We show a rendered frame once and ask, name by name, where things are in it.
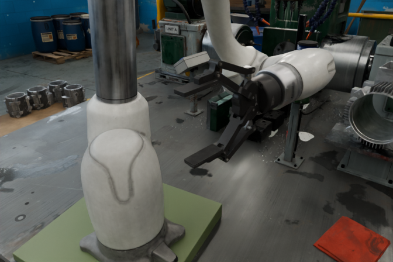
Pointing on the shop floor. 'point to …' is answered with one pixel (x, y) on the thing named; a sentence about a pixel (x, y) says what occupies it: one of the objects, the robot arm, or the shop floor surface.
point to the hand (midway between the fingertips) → (189, 128)
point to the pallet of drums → (61, 37)
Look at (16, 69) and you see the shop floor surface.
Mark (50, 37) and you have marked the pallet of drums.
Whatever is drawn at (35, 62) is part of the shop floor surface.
